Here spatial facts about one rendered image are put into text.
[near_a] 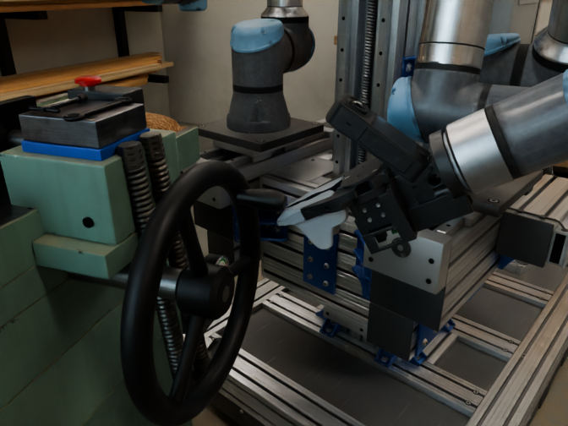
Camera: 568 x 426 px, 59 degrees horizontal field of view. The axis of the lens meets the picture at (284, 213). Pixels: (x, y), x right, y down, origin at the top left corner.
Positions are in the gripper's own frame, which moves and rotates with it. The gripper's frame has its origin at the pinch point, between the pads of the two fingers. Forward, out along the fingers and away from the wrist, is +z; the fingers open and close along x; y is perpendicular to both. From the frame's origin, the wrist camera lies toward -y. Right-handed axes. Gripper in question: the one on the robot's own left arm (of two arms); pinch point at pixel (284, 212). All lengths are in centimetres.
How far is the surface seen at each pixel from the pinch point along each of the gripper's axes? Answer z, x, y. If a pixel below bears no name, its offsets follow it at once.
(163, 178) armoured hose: 8.7, -4.7, -10.5
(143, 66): 177, 256, -71
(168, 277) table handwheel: 11.3, -10.0, -0.9
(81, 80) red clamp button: 12.3, -3.3, -24.4
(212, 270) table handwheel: 6.2, -9.2, 0.4
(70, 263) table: 17.4, -14.6, -7.9
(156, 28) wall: 200, 335, -104
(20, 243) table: 20.4, -15.8, -12.3
